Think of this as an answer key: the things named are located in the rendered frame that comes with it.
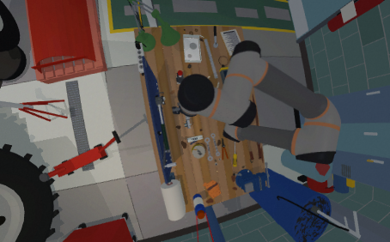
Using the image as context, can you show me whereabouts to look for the blue machine body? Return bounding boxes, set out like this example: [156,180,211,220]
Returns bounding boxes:
[142,55,176,185]

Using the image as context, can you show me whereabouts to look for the orange pliers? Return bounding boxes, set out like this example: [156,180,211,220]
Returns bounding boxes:
[219,137,230,161]

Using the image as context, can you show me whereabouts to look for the long grey bar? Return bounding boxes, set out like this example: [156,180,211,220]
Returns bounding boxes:
[203,38,219,80]

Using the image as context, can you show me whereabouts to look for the white grey box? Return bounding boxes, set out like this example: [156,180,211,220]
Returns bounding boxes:
[182,33,203,64]

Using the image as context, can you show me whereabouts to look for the white power strip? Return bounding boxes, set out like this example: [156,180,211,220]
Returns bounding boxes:
[137,41,146,76]

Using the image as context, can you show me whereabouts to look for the yellow screwdriver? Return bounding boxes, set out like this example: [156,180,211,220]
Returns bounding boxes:
[231,141,239,168]

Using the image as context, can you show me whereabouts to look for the small green lamp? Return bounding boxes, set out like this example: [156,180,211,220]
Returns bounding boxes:
[134,30,157,52]

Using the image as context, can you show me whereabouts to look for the orange cloth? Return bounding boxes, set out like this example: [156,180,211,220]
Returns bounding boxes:
[203,180,222,200]

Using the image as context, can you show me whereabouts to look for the white paper sheet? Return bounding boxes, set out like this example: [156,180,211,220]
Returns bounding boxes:
[220,28,242,57]

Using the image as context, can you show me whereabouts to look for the white paper roll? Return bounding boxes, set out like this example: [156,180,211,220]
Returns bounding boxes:
[160,178,186,222]

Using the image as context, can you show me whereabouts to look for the blue white orange spool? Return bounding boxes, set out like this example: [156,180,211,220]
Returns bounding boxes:
[192,193,207,220]

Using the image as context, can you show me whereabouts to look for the blue vise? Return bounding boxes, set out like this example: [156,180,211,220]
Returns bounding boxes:
[235,162,271,194]

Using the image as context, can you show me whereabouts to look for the grey floor grate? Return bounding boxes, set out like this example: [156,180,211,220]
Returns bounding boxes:
[65,80,95,172]

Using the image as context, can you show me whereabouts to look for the red floor jack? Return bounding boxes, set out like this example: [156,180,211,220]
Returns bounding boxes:
[39,114,149,184]

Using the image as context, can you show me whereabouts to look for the blue bar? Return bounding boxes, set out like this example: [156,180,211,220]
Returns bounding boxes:
[204,205,227,242]

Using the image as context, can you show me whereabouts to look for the red folding stand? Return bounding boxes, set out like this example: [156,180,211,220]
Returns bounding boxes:
[17,99,69,123]

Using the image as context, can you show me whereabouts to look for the red tool chest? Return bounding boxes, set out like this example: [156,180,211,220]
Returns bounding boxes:
[25,0,108,84]

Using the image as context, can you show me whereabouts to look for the red box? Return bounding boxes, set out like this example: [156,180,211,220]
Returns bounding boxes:
[59,212,138,242]

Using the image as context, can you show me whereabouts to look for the black crowbar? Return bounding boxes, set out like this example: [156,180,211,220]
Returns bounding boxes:
[276,195,351,233]

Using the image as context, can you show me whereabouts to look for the blue grey cabinet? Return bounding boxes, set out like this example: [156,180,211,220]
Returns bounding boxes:
[288,0,362,44]

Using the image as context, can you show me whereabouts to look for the large black tractor tyre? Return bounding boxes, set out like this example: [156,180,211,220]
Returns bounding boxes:
[0,137,62,242]

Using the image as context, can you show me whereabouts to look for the red fire extinguisher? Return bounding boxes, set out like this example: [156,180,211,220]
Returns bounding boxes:
[326,0,386,33]

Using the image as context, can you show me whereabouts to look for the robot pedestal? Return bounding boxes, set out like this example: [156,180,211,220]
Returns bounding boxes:
[280,149,334,185]

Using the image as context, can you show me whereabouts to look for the white bracket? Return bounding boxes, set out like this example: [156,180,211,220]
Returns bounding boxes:
[311,206,362,239]

